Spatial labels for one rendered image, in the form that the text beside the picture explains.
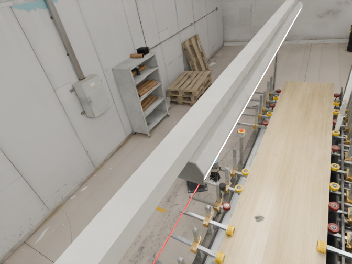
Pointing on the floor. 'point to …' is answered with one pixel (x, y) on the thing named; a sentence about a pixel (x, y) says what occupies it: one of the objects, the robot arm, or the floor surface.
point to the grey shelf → (139, 117)
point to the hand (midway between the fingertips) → (216, 182)
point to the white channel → (171, 160)
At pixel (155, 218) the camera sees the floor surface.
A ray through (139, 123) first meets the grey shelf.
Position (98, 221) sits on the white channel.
